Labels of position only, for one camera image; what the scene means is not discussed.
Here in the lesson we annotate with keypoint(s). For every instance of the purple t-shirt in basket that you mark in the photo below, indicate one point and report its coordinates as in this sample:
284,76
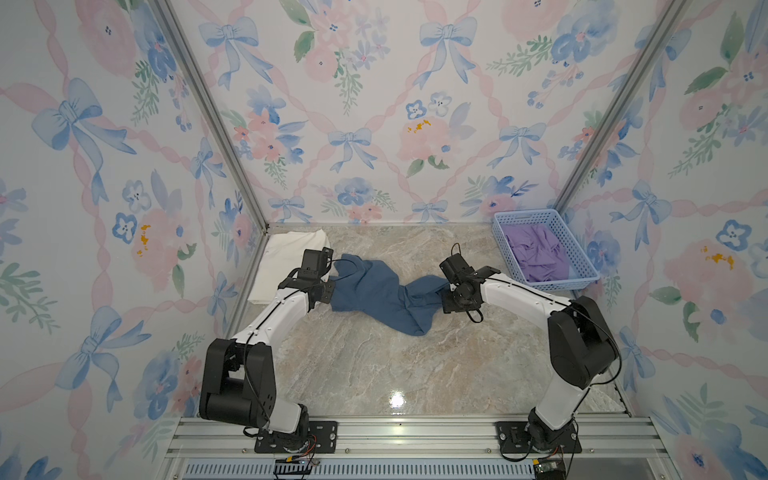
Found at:
539,253

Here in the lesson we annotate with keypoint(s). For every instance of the light blue plastic basket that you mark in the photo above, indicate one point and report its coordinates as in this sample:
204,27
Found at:
581,271

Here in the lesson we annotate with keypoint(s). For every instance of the white folded t-shirt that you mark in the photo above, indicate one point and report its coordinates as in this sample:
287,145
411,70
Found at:
283,253

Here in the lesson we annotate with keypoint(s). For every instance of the left aluminium corner post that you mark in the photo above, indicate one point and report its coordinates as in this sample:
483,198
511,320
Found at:
179,45

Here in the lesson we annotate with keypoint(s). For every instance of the small green circuit board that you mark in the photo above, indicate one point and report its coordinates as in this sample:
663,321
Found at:
549,469

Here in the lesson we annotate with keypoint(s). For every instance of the aluminium corner post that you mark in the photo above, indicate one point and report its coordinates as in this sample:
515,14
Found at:
179,45
657,39

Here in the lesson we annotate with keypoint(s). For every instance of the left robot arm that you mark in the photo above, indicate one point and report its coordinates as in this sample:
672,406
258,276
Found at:
239,382

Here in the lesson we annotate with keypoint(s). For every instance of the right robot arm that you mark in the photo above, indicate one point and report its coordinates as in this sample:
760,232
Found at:
579,343

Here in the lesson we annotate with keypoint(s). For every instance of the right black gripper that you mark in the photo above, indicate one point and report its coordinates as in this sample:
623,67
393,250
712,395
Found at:
447,303

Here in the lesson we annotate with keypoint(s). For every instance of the blue t-shirt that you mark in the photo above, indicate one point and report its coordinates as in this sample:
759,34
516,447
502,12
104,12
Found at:
373,288

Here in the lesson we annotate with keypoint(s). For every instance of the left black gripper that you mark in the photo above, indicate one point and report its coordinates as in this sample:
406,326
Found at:
328,289

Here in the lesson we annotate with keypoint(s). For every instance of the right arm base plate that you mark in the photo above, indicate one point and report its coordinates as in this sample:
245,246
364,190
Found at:
522,437

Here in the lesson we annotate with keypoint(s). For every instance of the aluminium front rail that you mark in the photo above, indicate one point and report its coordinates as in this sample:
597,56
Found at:
614,446

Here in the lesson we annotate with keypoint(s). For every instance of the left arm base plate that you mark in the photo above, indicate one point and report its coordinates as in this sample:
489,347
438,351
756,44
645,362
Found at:
318,437

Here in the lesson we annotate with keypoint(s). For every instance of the right aluminium corner post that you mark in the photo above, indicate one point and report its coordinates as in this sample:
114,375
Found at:
657,39

